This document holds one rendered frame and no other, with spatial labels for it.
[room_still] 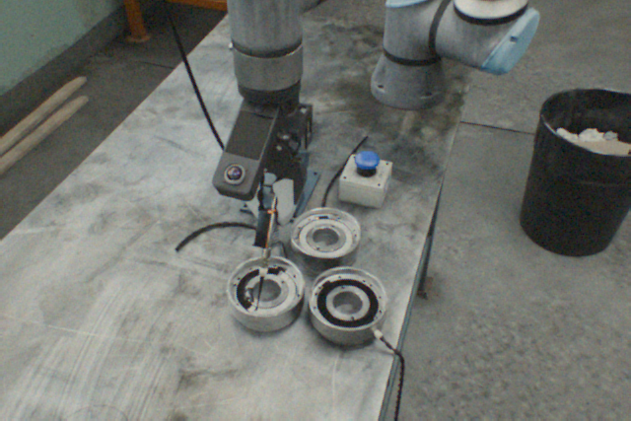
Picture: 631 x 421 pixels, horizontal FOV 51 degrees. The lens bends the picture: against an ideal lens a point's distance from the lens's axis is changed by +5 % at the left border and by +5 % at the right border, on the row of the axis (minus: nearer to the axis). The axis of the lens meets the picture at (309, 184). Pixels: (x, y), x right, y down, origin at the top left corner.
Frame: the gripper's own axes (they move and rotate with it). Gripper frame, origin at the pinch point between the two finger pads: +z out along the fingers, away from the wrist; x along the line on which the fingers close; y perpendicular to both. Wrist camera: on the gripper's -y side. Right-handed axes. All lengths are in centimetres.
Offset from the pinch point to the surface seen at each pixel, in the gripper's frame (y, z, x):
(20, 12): 135, 59, 152
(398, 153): 35.7, 13.3, -10.9
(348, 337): -7.0, 10.6, -12.7
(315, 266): 3.5, 11.2, -5.0
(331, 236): 10.7, 11.9, -5.5
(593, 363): 65, 93, -63
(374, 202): 20.1, 12.0, -9.9
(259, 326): -8.5, 11.2, -1.2
